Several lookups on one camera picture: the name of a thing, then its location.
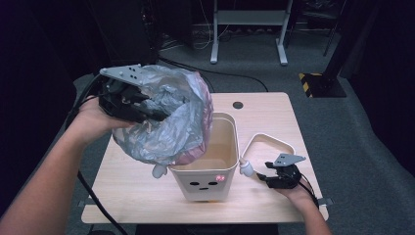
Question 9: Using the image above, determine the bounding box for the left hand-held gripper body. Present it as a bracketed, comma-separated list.
[98, 63, 159, 124]

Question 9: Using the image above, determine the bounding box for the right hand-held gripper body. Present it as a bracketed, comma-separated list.
[266, 153, 307, 190]

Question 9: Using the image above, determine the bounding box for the gray plastic trash bag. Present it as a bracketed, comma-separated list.
[112, 64, 214, 166]

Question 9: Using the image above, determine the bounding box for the white bin rim ring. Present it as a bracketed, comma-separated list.
[239, 132, 297, 178]

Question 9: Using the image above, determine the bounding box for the white face trash bin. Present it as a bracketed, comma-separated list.
[152, 112, 255, 203]

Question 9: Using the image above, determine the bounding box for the person's right hand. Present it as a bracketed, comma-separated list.
[276, 178, 320, 211]

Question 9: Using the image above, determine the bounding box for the person's left hand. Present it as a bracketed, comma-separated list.
[69, 97, 135, 145]

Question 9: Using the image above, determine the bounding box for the black cabinet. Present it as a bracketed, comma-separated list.
[87, 0, 160, 67]

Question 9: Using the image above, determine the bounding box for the white metal stand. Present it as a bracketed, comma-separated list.
[209, 0, 290, 67]

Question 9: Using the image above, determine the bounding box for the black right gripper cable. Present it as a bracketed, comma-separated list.
[297, 180, 320, 210]

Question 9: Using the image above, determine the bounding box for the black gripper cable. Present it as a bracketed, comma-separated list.
[64, 73, 129, 235]
[297, 180, 320, 210]

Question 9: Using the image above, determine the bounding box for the black floor cable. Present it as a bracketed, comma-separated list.
[158, 56, 269, 93]

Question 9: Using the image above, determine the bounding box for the black post striped base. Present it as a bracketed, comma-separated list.
[298, 0, 355, 99]

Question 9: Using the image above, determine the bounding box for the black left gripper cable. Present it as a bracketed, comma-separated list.
[64, 73, 129, 235]

